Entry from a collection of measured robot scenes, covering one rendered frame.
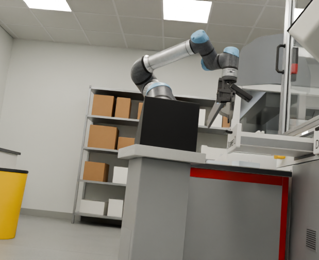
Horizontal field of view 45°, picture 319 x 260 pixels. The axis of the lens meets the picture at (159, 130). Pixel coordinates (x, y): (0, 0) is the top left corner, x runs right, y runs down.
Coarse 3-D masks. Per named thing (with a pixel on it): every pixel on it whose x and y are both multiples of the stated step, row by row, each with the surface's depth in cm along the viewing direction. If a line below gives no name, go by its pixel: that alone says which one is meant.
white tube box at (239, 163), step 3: (234, 162) 208; (237, 162) 205; (240, 162) 203; (243, 162) 204; (246, 162) 204; (249, 162) 205; (252, 162) 205; (255, 162) 206; (234, 165) 207; (237, 165) 204; (240, 165) 203; (243, 165) 203; (246, 165) 204; (249, 165) 204; (252, 165) 205; (255, 165) 205; (258, 165) 206
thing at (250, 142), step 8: (248, 136) 169; (256, 136) 168; (264, 136) 168; (272, 136) 168; (280, 136) 168; (288, 136) 168; (240, 144) 168; (248, 144) 168; (256, 144) 168; (264, 144) 168; (272, 144) 167; (280, 144) 167; (288, 144) 167; (296, 144) 167; (304, 144) 167; (312, 144) 167; (248, 152) 192; (256, 152) 189; (264, 152) 185; (272, 152) 182; (280, 152) 179; (288, 152) 176; (296, 152) 173; (304, 152) 170; (312, 152) 167
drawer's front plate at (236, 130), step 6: (234, 126) 175; (240, 126) 167; (234, 132) 174; (240, 132) 167; (228, 138) 193; (234, 138) 172; (240, 138) 167; (234, 144) 170; (228, 150) 188; (234, 150) 176
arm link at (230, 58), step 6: (228, 48) 185; (234, 48) 184; (222, 54) 187; (228, 54) 184; (234, 54) 184; (222, 60) 186; (228, 60) 184; (234, 60) 184; (222, 66) 188; (228, 66) 183; (234, 66) 183
